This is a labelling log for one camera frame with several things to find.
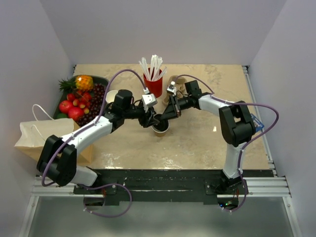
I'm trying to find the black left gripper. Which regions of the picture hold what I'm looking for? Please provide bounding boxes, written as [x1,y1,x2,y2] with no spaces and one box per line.
[123,102,159,127]

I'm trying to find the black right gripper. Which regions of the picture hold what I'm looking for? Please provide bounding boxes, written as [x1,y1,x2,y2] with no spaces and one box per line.
[161,94,192,121]

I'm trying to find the white paper coffee cup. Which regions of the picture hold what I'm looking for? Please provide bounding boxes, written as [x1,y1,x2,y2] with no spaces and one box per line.
[152,120,169,137]

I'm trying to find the black plastic cup lid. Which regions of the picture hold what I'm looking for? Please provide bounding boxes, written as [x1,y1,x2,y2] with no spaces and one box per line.
[153,119,169,132]

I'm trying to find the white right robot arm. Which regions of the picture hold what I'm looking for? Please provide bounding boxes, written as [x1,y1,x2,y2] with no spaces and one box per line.
[158,80,256,194]

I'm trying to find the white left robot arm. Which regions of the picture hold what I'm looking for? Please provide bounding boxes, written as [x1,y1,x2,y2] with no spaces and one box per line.
[37,89,158,194]

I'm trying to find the brown paper takeout bag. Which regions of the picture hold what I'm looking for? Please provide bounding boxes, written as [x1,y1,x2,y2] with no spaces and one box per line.
[14,116,79,161]

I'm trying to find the brown pulp cup carrier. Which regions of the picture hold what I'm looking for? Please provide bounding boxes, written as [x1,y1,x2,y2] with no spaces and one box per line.
[162,75,187,106]

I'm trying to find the red ribbed straw cup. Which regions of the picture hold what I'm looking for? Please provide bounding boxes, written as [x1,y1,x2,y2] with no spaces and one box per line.
[143,73,163,98]

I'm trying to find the white wrapped straw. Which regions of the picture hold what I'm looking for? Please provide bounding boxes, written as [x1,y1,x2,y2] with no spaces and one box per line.
[141,57,153,80]
[153,55,163,81]
[154,67,167,81]
[138,60,152,81]
[149,55,157,80]

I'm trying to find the stacked brown paper cups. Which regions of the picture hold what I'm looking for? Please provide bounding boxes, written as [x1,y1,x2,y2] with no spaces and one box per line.
[106,90,118,104]

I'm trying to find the dark red grape bunch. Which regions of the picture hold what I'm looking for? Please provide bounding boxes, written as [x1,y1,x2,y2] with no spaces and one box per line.
[77,83,106,127]

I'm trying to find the dark green fruit tray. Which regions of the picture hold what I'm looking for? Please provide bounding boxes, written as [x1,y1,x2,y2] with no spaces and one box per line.
[53,76,108,119]

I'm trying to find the red apple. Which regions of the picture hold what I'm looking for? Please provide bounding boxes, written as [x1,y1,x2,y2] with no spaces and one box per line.
[59,100,74,114]
[68,107,84,121]

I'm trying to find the orange pineapple fruit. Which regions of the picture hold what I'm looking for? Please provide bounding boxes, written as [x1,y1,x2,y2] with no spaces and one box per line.
[59,75,94,92]

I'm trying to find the blue card packet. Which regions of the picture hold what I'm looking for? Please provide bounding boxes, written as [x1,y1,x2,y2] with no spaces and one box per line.
[250,114,264,132]

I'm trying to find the green lime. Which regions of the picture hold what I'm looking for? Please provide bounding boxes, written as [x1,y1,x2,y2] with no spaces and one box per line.
[56,113,68,119]

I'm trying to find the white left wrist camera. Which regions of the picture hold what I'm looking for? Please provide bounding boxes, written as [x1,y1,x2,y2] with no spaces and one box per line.
[142,93,158,108]

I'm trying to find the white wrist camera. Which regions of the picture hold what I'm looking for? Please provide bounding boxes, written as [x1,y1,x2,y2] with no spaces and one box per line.
[166,80,177,96]
[142,93,158,108]

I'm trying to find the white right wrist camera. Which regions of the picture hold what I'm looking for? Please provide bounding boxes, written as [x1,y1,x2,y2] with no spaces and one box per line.
[166,80,177,96]

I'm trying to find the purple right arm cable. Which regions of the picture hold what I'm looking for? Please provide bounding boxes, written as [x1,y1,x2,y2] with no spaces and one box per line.
[170,75,280,213]

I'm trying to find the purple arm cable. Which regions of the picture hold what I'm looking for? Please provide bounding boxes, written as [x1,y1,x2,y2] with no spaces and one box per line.
[41,70,151,218]
[170,75,280,213]

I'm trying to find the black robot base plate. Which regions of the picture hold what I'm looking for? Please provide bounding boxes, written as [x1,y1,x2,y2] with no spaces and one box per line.
[42,169,275,206]

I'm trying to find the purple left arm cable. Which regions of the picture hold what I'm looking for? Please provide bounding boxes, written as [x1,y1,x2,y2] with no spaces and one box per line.
[41,70,151,218]

